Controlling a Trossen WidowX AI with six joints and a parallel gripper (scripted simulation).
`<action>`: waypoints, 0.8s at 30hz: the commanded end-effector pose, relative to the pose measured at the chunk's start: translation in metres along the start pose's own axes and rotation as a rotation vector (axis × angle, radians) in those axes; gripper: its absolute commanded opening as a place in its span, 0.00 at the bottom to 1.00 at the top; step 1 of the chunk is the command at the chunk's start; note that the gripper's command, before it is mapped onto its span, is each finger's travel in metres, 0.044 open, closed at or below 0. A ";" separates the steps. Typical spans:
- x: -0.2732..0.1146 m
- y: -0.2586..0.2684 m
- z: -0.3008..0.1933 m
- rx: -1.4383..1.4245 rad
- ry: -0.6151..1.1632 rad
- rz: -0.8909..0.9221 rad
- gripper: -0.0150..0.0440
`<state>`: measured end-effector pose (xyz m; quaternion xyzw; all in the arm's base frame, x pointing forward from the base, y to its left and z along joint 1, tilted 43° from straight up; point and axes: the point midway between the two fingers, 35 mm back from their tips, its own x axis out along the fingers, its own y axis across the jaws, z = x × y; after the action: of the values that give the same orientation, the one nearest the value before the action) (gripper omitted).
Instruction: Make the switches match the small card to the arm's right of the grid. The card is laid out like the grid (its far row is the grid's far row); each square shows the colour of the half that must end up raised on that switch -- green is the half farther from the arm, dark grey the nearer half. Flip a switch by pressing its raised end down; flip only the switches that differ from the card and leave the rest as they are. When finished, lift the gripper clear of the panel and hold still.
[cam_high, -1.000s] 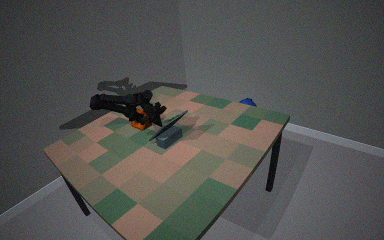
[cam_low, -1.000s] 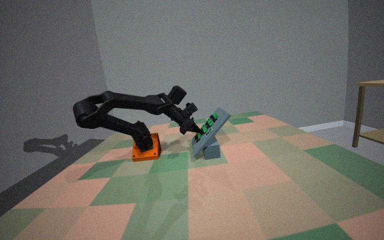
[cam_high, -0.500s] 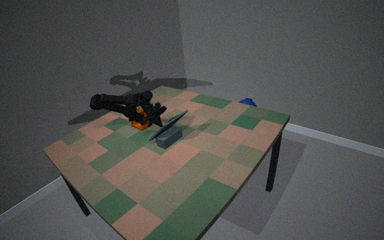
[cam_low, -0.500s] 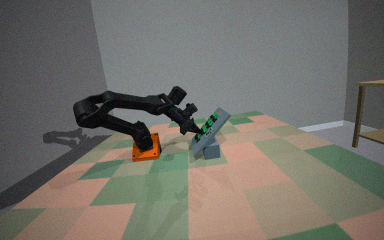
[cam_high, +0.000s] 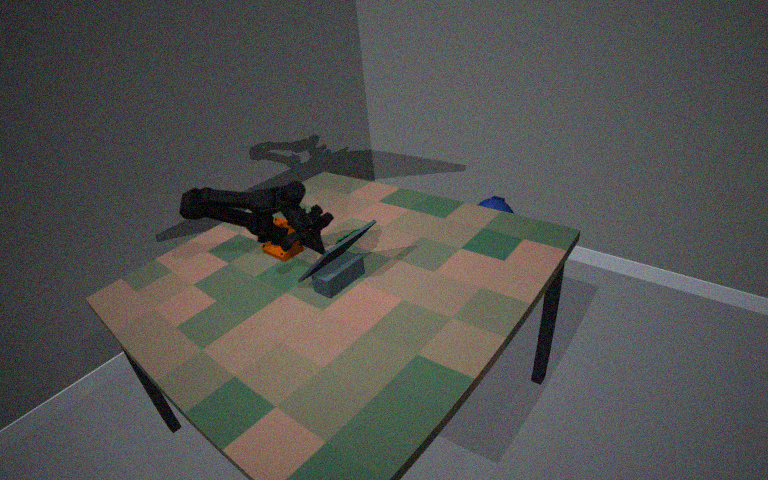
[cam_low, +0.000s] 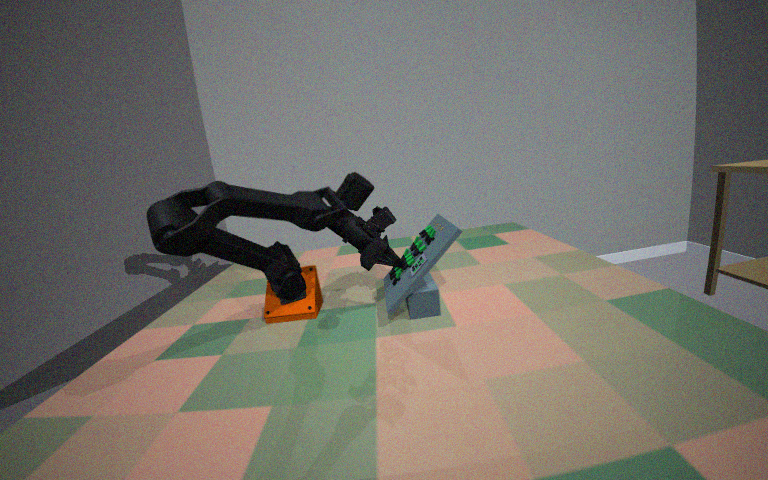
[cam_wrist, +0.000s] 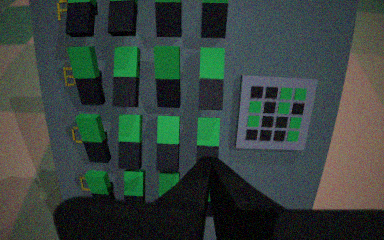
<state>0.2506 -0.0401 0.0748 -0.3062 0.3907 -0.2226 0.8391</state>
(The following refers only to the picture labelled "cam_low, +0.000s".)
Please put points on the grey switch panel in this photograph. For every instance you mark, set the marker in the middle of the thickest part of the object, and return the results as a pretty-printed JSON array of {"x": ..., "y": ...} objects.
[{"x": 414, "y": 282}]

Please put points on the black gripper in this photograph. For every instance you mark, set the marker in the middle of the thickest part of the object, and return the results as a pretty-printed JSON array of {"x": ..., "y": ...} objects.
[{"x": 372, "y": 250}]

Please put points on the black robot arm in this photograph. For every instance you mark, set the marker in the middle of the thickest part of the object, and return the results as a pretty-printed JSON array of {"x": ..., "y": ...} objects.
[{"x": 176, "y": 229}]

